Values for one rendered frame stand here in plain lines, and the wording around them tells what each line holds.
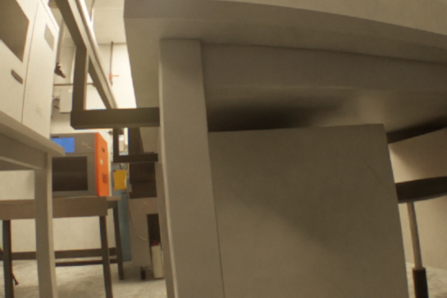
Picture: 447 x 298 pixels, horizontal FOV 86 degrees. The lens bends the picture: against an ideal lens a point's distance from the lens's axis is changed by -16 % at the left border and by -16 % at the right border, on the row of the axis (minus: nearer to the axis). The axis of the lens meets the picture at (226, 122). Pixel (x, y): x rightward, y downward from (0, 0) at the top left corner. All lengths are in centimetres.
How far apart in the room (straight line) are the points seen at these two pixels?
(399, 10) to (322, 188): 40
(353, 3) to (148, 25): 31
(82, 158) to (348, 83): 173
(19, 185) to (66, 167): 206
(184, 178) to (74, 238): 349
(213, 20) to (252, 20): 5
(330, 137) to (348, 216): 19
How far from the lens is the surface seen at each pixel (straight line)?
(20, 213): 196
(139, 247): 242
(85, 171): 192
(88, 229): 370
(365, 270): 76
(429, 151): 145
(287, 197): 62
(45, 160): 115
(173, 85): 32
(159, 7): 32
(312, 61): 41
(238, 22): 33
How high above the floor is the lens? 69
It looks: 14 degrees up
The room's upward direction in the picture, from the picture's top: 6 degrees counter-clockwise
